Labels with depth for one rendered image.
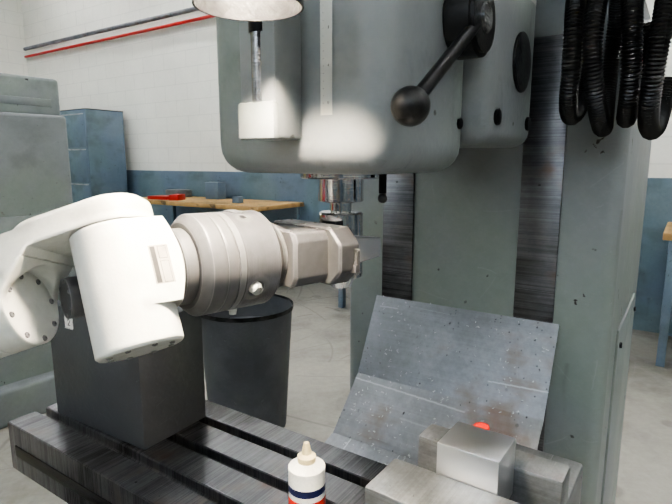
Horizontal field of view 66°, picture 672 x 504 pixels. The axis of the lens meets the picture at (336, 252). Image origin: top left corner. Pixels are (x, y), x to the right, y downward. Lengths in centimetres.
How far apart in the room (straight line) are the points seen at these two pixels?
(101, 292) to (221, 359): 211
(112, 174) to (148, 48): 176
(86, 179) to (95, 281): 737
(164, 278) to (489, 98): 39
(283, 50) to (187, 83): 675
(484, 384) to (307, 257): 48
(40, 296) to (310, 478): 32
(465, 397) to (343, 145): 55
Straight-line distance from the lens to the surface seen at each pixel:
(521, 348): 88
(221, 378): 255
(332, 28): 46
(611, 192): 84
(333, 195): 53
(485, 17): 55
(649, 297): 477
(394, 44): 45
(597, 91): 67
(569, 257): 86
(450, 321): 92
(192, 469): 78
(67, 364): 93
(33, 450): 96
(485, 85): 61
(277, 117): 44
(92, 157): 774
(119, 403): 85
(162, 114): 756
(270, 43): 45
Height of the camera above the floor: 132
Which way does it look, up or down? 10 degrees down
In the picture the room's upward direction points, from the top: straight up
